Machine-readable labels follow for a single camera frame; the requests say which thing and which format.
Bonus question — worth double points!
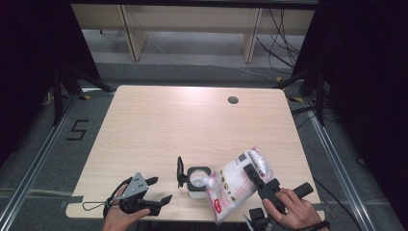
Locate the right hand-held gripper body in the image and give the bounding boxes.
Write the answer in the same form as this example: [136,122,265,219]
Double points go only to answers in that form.
[243,178,315,231]

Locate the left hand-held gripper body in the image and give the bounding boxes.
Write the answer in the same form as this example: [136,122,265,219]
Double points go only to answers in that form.
[118,171,151,216]

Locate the red and white spouted pouch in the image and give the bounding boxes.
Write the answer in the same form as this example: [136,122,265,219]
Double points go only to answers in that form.
[204,146,276,225]

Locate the glass jar with black lid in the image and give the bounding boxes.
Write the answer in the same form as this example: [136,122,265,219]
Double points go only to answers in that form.
[176,156,213,200]

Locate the person's right hand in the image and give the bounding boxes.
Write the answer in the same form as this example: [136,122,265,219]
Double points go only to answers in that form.
[263,188,322,231]

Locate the person's left hand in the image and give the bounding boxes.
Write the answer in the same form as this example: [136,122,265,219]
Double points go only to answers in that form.
[101,185,151,231]

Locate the black metal stand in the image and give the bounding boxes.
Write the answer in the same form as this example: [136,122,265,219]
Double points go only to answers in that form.
[273,67,326,127]
[51,65,115,127]

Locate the dark curtain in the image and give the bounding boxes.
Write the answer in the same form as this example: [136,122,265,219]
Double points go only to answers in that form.
[0,0,101,167]
[292,0,408,222]

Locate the pale wooden shelf unit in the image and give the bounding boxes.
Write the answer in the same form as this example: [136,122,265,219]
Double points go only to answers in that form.
[70,3,317,64]

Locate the thin black cord loop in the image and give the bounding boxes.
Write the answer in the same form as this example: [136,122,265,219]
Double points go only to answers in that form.
[82,200,109,212]

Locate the black floor cables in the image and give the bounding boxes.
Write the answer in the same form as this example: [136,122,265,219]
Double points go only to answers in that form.
[290,105,341,130]

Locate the long black floor cable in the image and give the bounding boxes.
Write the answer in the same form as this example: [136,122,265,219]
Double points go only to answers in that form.
[312,177,365,231]

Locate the white floor cable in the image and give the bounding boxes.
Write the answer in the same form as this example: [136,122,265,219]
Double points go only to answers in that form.
[205,64,278,83]

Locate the short aluminium floor rail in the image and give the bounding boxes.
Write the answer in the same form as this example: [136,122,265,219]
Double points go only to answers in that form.
[78,87,115,94]

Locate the tangle of black cables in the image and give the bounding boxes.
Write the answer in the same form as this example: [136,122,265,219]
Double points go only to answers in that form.
[255,9,306,76]

